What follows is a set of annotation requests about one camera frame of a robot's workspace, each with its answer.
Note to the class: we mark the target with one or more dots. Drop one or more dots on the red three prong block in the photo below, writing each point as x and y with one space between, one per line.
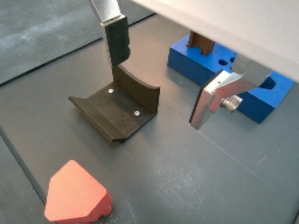
77 199

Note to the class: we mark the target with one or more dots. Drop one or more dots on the black curved holder stand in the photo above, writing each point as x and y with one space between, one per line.
121 107

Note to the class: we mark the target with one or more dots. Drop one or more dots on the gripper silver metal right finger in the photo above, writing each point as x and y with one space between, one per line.
220 92

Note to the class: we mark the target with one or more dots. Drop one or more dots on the blue shape sorter board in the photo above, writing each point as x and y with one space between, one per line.
259 100

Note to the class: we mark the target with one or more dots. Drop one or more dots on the brown wooden peg block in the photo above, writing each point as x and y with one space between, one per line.
203 43

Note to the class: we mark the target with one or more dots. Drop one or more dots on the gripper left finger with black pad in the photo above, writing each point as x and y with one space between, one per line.
113 26

